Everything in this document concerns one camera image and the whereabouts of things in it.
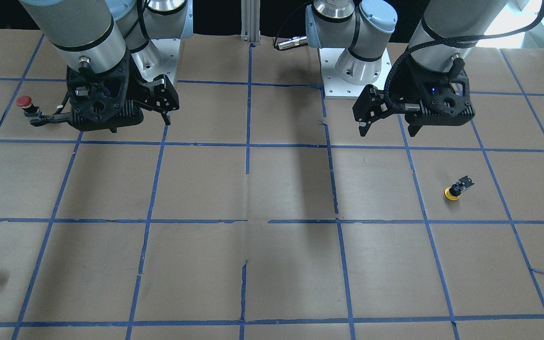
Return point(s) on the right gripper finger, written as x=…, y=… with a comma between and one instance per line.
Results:
x=159, y=95

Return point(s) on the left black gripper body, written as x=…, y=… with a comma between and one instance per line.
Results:
x=401, y=85

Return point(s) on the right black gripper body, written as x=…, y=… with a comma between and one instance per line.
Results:
x=136, y=81

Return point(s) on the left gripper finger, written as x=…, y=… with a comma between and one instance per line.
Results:
x=370, y=107

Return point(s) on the yellow push button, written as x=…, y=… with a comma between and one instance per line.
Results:
x=452, y=193

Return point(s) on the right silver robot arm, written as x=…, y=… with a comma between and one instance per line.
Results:
x=121, y=58

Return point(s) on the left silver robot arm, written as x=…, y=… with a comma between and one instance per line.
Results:
x=447, y=29

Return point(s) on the red push button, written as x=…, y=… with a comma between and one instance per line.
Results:
x=30, y=110

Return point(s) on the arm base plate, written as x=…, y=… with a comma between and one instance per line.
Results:
x=160, y=57
x=344, y=76

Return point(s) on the aluminium frame post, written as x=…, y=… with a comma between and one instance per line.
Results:
x=250, y=21

